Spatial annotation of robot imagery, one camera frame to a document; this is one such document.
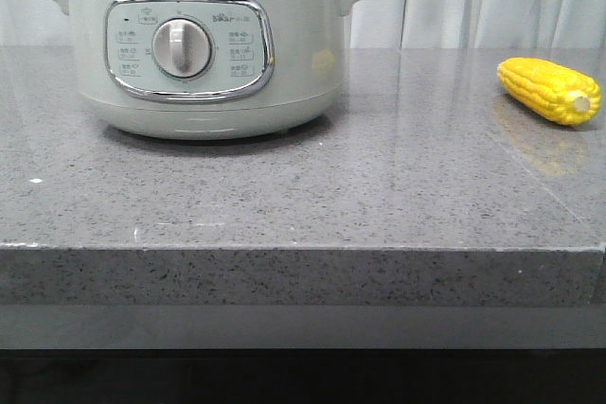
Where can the yellow corn cob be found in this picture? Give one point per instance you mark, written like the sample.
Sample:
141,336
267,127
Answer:
557,93

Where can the pale green electric pot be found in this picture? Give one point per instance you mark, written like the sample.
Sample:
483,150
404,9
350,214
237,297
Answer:
208,69

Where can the white curtain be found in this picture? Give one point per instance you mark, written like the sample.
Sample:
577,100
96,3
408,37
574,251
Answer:
516,24

